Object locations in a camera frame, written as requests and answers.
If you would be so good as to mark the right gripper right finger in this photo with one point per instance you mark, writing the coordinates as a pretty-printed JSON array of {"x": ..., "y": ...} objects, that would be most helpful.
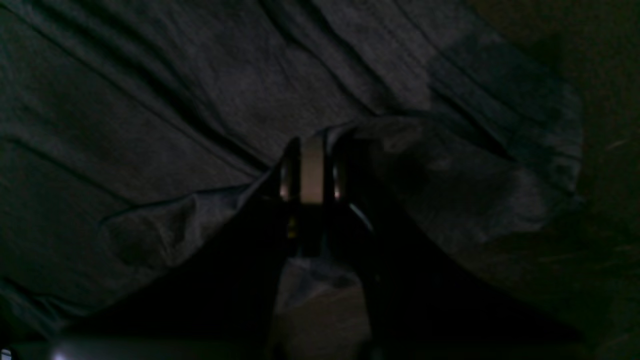
[{"x": 359, "y": 235}]

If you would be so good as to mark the dark grey T-shirt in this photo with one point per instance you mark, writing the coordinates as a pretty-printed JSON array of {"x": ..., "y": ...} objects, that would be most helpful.
[{"x": 129, "y": 128}]

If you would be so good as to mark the black table cloth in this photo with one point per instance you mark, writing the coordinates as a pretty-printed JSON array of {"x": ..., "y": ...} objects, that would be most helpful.
[{"x": 584, "y": 267}]

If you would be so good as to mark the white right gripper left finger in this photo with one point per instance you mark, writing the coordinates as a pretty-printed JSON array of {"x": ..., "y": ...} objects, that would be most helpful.
[{"x": 272, "y": 240}]

